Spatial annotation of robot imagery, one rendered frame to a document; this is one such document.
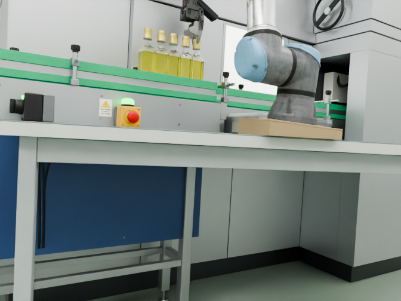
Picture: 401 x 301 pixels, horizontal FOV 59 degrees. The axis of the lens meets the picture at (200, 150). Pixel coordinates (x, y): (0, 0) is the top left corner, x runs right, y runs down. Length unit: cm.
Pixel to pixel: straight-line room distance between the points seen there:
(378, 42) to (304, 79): 112
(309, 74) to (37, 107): 79
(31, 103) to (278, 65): 71
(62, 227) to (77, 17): 83
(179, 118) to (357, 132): 105
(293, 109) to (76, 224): 80
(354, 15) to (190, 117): 118
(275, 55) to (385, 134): 128
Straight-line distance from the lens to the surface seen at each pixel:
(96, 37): 161
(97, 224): 131
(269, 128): 96
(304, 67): 110
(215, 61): 182
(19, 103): 115
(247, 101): 171
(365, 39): 213
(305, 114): 108
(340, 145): 112
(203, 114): 143
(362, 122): 205
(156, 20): 170
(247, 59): 103
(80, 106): 124
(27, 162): 96
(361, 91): 208
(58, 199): 127
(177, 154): 96
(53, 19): 159
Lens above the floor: 73
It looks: 2 degrees down
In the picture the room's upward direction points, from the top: 3 degrees clockwise
